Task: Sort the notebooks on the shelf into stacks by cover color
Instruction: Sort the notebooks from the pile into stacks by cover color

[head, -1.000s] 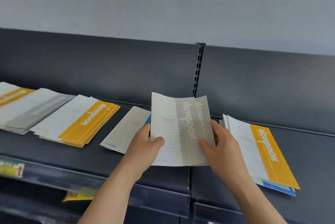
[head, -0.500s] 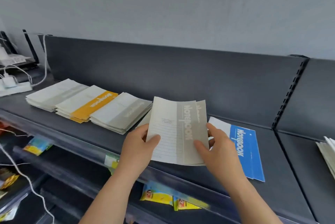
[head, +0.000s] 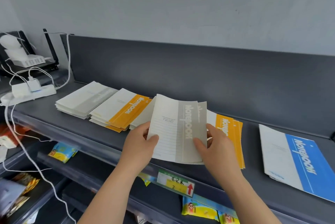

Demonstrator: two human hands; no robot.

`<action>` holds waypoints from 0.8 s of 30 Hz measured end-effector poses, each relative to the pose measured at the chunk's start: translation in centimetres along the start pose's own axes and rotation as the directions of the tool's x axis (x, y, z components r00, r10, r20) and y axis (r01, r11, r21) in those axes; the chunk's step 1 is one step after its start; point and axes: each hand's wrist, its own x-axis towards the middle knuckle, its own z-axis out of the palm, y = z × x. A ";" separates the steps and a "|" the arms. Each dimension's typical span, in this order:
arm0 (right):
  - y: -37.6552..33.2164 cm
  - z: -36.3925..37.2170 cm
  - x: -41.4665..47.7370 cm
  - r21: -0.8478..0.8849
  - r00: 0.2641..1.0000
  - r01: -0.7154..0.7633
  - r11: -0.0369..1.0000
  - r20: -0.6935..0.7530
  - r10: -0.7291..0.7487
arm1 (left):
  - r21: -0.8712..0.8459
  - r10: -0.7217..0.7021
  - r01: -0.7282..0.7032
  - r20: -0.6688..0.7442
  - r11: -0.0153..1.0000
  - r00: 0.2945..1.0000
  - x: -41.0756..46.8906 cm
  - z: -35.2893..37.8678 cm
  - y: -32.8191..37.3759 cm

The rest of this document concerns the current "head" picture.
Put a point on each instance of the yellow blue snack packet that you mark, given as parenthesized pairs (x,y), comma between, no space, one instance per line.
(145,179)
(227,217)
(62,153)
(199,209)

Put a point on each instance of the yellow white price tag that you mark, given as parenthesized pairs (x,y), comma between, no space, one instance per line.
(175,183)

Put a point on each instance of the small orange notebook stack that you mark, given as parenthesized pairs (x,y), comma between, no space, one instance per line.
(235,132)
(115,108)

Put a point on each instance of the orange white packet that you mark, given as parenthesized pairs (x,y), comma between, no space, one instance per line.
(10,134)

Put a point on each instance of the person's right hand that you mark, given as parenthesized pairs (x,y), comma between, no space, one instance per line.
(222,158)

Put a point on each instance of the person's left forearm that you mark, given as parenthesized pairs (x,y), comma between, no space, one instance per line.
(110,197)

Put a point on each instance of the slotted dark metal upright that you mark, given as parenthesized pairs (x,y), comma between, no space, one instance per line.
(65,53)
(333,137)

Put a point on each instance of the white charger plug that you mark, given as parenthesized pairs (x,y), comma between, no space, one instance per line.
(34,85)

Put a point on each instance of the small blue notebook stack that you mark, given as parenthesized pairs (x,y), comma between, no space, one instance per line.
(280,153)

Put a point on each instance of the white router box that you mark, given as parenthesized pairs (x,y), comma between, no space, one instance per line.
(26,43)

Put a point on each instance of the yellow brown snack packet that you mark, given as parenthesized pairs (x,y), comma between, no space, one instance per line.
(28,182)

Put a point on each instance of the small grey notebook stack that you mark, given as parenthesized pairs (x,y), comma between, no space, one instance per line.
(81,100)
(142,116)
(167,121)

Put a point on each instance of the clear plastic price rail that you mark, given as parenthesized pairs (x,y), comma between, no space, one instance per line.
(104,153)

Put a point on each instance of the black router antenna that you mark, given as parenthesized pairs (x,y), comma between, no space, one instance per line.
(51,47)

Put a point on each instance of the person's left hand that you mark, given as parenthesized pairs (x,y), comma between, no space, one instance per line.
(137,150)

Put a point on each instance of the white power strip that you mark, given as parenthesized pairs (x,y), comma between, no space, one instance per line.
(47,93)

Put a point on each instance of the grey foil packet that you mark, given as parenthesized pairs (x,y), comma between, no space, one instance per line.
(10,195)

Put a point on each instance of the dark grey back panel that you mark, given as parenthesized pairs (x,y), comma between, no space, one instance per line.
(209,74)

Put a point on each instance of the white power adapter block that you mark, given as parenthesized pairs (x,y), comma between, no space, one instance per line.
(19,90)

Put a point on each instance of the black router body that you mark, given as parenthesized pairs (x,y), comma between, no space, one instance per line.
(49,67)

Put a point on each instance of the person's right forearm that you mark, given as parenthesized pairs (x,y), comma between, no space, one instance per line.
(254,203)

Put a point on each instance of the white router device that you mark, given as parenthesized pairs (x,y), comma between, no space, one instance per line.
(11,47)

